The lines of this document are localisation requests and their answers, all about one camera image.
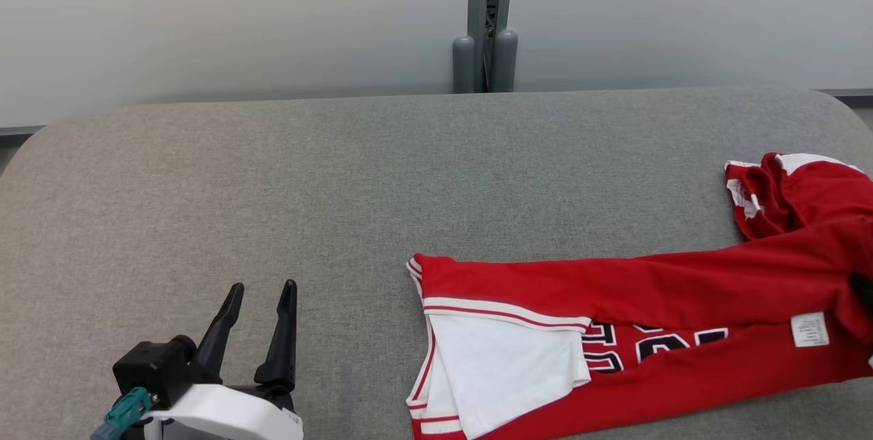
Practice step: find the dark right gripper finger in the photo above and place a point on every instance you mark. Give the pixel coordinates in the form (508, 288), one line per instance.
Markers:
(865, 290)

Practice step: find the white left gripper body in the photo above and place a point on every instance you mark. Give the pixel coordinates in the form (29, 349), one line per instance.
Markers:
(225, 416)

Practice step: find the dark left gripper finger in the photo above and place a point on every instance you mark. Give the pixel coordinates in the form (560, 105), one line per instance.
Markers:
(218, 338)
(283, 344)

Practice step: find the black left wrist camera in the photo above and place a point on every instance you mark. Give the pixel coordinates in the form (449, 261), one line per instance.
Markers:
(153, 368)

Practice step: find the red Bulls 23 jersey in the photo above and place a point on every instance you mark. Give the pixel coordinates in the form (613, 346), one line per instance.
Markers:
(682, 290)

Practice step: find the grey partition base rail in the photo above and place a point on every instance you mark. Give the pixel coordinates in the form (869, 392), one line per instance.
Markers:
(20, 130)
(846, 93)

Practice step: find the grey cylindrical post foot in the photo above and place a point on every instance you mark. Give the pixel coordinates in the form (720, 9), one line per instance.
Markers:
(505, 61)
(464, 65)

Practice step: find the red shorts with white stripe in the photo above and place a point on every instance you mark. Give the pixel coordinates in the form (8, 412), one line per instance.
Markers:
(811, 187)

